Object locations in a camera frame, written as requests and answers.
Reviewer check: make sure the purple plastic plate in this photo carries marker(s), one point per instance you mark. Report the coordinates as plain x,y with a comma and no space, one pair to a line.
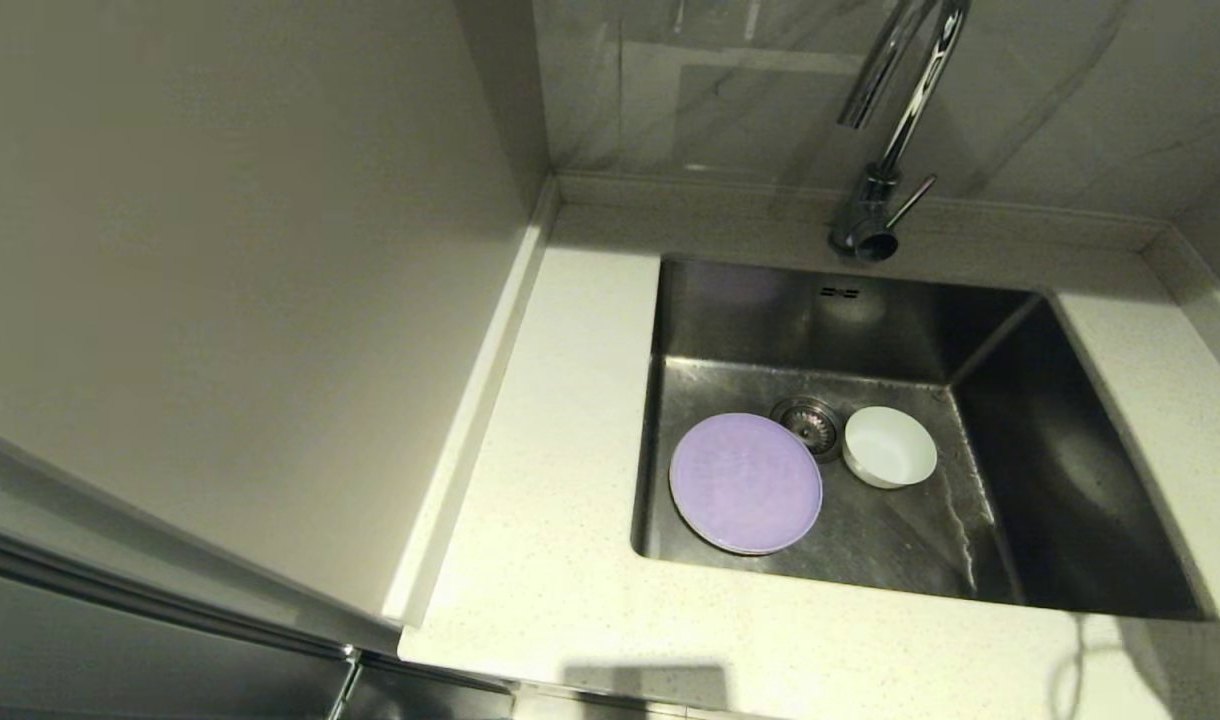
745,485

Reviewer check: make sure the white bowl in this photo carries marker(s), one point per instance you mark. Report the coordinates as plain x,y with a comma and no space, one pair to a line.
890,448

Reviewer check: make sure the stainless steel sink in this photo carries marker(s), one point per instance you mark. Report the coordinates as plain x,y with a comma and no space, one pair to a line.
1050,480

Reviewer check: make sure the round metal drain strainer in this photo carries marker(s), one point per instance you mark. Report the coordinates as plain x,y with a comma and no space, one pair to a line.
805,418

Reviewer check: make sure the chrome gooseneck faucet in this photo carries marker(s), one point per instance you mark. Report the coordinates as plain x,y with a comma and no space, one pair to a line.
870,215

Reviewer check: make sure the beige tall cabinet side panel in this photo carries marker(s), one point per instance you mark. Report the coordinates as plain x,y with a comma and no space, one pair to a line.
220,300

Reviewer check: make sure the steel appliance door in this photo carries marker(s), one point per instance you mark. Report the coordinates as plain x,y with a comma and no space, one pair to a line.
120,660

